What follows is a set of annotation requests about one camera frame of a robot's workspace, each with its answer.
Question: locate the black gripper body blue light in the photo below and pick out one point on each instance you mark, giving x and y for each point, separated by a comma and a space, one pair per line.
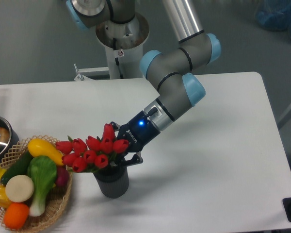
138, 132

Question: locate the red tulip bouquet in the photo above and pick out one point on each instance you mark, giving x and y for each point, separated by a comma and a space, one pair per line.
93, 154

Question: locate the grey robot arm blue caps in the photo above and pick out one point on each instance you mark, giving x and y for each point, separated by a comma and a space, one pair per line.
170, 74

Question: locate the dark grey ribbed vase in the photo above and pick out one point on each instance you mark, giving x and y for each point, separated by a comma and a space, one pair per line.
113, 181

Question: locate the woven wicker basket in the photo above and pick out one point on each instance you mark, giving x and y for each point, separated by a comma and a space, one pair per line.
57, 198

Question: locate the green bok choy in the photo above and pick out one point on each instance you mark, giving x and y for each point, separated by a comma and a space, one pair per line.
43, 172

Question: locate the yellow squash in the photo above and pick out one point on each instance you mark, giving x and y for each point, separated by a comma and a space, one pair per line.
38, 147

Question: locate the dark green cucumber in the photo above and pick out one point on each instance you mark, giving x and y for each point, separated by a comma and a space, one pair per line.
18, 168

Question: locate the round cream white vegetable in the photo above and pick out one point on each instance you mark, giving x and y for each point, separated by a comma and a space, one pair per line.
20, 188

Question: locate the orange fruit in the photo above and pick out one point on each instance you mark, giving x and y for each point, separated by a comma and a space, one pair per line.
16, 215

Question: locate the yellow bell pepper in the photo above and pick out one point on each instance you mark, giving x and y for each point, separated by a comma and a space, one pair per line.
5, 202

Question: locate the blue plastic bag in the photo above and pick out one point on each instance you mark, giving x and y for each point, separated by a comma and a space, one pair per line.
274, 15

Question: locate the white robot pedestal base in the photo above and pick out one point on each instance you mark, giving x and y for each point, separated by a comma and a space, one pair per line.
123, 44

